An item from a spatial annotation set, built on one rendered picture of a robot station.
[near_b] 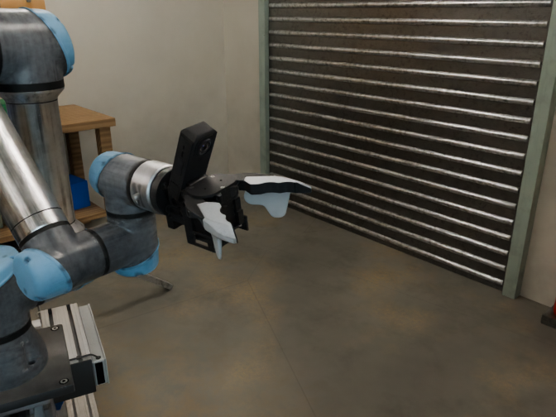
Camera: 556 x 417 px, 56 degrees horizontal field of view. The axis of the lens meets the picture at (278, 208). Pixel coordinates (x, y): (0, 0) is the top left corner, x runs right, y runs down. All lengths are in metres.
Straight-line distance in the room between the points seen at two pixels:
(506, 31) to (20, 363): 2.52
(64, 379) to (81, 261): 0.36
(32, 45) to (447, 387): 1.98
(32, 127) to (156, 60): 3.22
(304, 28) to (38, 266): 3.17
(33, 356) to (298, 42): 3.05
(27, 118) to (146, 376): 1.58
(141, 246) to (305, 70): 3.02
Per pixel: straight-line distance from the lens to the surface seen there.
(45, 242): 0.79
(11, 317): 1.06
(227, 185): 0.68
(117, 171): 0.80
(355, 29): 3.44
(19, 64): 0.98
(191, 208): 0.65
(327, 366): 2.39
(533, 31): 2.85
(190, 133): 0.66
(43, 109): 1.01
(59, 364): 1.13
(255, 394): 2.25
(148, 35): 4.15
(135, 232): 0.83
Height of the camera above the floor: 1.46
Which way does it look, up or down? 21 degrees down
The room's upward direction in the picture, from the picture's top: straight up
